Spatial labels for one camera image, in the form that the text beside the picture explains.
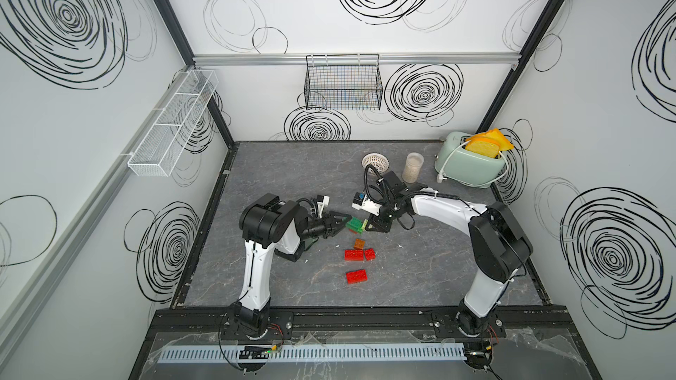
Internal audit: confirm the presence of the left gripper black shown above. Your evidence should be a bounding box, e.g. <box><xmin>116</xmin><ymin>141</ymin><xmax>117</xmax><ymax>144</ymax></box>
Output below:
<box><xmin>298</xmin><ymin>213</ymin><xmax>350</xmax><ymax>243</ymax></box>

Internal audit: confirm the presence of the green lego brick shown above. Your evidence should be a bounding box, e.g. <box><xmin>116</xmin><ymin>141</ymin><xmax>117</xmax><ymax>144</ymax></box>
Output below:
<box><xmin>346</xmin><ymin>217</ymin><xmax>364</xmax><ymax>234</ymax></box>

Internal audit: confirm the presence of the red long lego brick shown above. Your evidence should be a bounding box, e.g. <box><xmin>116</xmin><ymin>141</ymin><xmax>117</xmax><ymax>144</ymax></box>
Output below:
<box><xmin>344</xmin><ymin>249</ymin><xmax>365</xmax><ymax>261</ymax></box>

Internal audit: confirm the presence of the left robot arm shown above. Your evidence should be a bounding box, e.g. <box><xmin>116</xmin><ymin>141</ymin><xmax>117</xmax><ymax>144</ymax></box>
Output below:
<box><xmin>231</xmin><ymin>194</ymin><xmax>352</xmax><ymax>338</ymax></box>

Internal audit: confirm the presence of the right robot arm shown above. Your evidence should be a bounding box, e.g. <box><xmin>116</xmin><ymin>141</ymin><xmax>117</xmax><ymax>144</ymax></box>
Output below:
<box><xmin>352</xmin><ymin>165</ymin><xmax>533</xmax><ymax>338</ymax></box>

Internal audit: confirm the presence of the red large lego brick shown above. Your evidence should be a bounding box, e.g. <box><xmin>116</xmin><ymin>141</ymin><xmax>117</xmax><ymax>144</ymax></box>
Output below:
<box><xmin>346</xmin><ymin>269</ymin><xmax>368</xmax><ymax>284</ymax></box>

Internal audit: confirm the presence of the small red brick centre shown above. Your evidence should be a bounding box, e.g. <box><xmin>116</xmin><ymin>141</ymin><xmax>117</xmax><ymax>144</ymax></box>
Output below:
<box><xmin>364</xmin><ymin>248</ymin><xmax>376</xmax><ymax>261</ymax></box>

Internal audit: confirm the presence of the white perforated bowl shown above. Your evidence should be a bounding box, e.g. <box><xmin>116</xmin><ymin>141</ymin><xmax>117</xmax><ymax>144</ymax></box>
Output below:
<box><xmin>362</xmin><ymin>152</ymin><xmax>390</xmax><ymax>173</ymax></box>

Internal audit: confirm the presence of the translucent plastic cup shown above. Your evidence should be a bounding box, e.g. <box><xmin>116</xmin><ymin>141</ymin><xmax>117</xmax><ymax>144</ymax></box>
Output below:
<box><xmin>402</xmin><ymin>152</ymin><xmax>424</xmax><ymax>184</ymax></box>

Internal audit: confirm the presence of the mint green toaster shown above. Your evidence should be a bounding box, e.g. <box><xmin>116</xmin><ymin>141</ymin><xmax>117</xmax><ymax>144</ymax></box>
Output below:
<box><xmin>434</xmin><ymin>131</ymin><xmax>509</xmax><ymax>188</ymax></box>

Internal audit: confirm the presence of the yellow toast slice front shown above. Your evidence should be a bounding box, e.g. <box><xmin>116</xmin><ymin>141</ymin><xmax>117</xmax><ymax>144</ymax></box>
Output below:
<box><xmin>465</xmin><ymin>137</ymin><xmax>501</xmax><ymax>158</ymax></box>

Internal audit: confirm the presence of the yellow toast slice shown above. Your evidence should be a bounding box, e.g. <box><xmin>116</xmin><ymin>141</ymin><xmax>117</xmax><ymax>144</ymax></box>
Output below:
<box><xmin>465</xmin><ymin>137</ymin><xmax>501</xmax><ymax>158</ymax></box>
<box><xmin>481</xmin><ymin>128</ymin><xmax>514</xmax><ymax>151</ymax></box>

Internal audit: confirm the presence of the yellow toast slice back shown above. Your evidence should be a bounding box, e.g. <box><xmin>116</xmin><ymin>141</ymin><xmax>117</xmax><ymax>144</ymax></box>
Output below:
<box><xmin>481</xmin><ymin>128</ymin><xmax>514</xmax><ymax>151</ymax></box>

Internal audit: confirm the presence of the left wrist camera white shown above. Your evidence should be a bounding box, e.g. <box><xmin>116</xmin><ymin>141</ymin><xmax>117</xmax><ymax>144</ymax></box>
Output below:
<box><xmin>315</xmin><ymin>195</ymin><xmax>330</xmax><ymax>218</ymax></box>

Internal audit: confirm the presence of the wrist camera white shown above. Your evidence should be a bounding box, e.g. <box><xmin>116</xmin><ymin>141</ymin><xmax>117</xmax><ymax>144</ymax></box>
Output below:
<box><xmin>315</xmin><ymin>195</ymin><xmax>330</xmax><ymax>218</ymax></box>
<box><xmin>351</xmin><ymin>192</ymin><xmax>381</xmax><ymax>216</ymax></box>

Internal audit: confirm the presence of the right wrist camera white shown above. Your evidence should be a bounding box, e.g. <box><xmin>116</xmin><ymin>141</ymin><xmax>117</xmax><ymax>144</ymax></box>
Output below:
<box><xmin>351</xmin><ymin>192</ymin><xmax>381</xmax><ymax>216</ymax></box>

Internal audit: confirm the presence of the white toaster cable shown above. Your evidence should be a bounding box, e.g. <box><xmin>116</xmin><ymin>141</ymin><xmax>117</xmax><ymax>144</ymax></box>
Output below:
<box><xmin>435</xmin><ymin>139</ymin><xmax>511</xmax><ymax>189</ymax></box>

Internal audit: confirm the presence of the black wire basket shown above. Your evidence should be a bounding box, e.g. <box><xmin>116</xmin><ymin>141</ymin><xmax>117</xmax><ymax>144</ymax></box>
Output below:
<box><xmin>302</xmin><ymin>54</ymin><xmax>384</xmax><ymax>111</ymax></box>

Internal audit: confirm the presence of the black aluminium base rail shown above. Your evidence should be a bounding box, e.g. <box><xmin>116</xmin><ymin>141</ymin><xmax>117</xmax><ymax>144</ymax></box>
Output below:
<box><xmin>145</xmin><ymin>305</ymin><xmax>573</xmax><ymax>341</ymax></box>

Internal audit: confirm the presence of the grey slotted cable duct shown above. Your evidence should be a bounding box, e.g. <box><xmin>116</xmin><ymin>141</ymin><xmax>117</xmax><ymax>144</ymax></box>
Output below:
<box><xmin>158</xmin><ymin>343</ymin><xmax>467</xmax><ymax>365</ymax></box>

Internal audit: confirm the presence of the white wire shelf basket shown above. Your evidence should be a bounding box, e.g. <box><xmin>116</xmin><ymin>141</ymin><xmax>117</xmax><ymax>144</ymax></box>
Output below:
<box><xmin>128</xmin><ymin>69</ymin><xmax>218</xmax><ymax>177</ymax></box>

